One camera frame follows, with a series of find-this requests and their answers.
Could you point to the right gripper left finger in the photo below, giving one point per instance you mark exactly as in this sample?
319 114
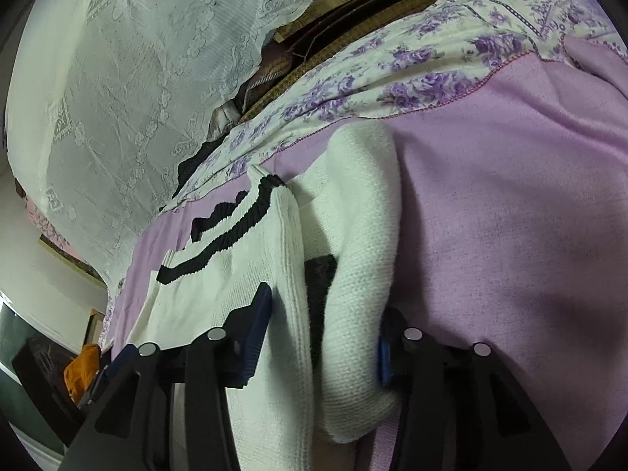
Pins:
129 427

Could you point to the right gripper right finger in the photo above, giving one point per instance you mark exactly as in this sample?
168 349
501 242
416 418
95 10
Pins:
461 409

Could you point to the white black-striped knit sweater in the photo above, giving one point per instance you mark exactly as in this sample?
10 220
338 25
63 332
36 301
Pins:
325 243

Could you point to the orange folded garment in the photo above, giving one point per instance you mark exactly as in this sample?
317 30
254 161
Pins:
80 373

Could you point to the pink floral pillow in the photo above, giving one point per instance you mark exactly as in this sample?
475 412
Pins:
46 228

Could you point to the purple bed sheet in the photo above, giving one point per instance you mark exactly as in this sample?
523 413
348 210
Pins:
514 229

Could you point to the white lace cover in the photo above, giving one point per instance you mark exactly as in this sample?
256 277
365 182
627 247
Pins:
108 97

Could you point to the brown folded blankets stack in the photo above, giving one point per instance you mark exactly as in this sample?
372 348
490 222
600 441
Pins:
324 29

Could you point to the purple floral quilt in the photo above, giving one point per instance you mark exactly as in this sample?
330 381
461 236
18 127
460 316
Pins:
420 61

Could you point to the wooden picture frame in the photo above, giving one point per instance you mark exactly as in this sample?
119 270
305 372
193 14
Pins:
94 328

